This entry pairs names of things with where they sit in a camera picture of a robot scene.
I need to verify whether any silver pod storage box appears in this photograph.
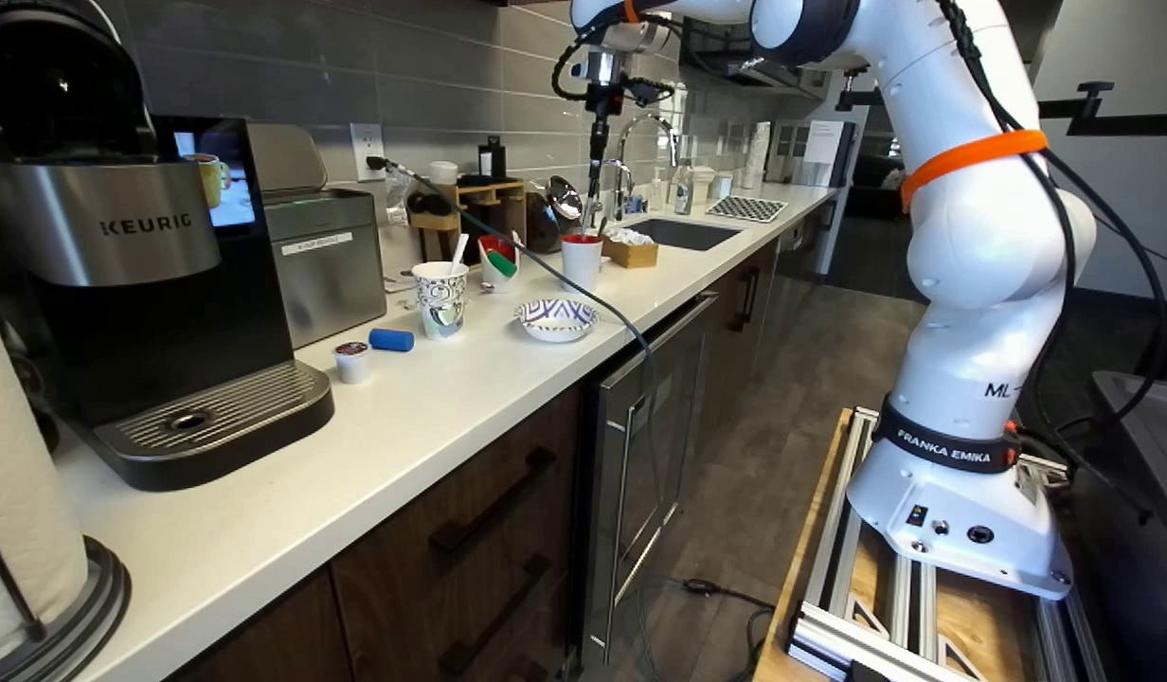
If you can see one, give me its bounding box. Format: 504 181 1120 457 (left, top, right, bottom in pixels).
246 122 389 354

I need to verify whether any black Keurig coffee machine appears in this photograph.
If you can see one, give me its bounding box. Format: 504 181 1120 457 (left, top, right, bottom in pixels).
0 0 337 493

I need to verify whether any silver domed appliance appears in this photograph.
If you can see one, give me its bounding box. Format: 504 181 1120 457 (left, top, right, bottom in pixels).
526 176 592 256

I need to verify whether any small coffee pod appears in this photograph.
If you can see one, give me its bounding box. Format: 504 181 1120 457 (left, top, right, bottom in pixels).
334 339 371 387

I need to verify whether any white wall outlet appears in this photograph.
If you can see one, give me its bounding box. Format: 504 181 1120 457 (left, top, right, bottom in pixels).
347 122 389 181

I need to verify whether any patterned paper cup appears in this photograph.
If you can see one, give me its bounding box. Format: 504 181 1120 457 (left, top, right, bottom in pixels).
409 258 468 343

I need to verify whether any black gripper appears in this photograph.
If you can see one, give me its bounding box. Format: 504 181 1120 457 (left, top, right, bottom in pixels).
580 51 628 158

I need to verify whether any wooden counter organizer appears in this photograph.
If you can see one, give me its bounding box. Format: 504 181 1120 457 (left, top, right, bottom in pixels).
406 176 532 267

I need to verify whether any black floor cable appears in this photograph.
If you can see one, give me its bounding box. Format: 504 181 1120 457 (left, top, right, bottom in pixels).
674 575 780 638

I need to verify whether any wooden packet box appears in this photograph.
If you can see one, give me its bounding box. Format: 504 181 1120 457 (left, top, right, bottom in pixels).
602 232 662 273

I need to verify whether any black countertop sink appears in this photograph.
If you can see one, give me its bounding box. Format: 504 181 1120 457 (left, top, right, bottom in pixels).
626 218 741 256

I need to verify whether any wooden board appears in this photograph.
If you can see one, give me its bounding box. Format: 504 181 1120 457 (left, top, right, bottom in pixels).
749 406 864 682

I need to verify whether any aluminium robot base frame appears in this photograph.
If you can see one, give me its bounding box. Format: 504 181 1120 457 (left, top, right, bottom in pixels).
784 401 1116 682

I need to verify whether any stainless steel dishwasher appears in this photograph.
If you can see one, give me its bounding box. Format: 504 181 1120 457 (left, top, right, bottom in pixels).
580 291 722 669

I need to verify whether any blue patterned white bowl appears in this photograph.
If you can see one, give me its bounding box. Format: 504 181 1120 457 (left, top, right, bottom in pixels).
514 296 597 348

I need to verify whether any grey drying mat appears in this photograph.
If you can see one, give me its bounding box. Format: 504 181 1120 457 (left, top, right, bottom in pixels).
703 195 787 227

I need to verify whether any grey paper towel holder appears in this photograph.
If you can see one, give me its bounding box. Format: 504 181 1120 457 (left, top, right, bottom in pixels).
0 534 137 682

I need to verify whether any black drawer handle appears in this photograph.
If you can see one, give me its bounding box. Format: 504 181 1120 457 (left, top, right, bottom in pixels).
437 551 557 682
423 445 559 563

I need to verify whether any chrome faucet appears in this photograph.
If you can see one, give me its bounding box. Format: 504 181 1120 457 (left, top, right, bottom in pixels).
602 119 641 227

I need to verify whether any black canister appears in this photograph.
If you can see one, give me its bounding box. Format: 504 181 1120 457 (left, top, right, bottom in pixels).
473 132 508 186

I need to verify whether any dark wood base cabinet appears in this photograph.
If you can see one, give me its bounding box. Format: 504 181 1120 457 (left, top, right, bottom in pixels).
163 383 592 682

